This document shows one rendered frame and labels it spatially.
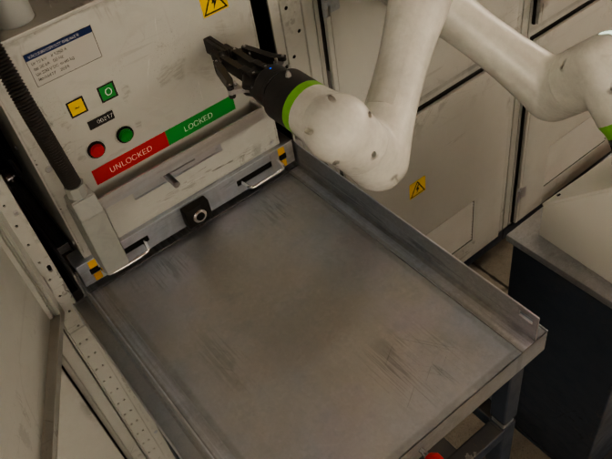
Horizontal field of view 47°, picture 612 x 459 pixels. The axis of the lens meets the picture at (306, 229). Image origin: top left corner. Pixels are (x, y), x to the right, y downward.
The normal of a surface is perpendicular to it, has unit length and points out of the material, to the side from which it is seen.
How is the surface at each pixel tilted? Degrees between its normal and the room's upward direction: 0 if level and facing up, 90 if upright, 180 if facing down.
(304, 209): 0
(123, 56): 90
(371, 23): 90
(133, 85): 90
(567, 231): 90
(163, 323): 0
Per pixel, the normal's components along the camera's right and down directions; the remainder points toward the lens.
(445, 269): -0.78, 0.52
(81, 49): 0.61, 0.51
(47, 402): -0.14, -0.69
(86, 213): 0.46, 0.11
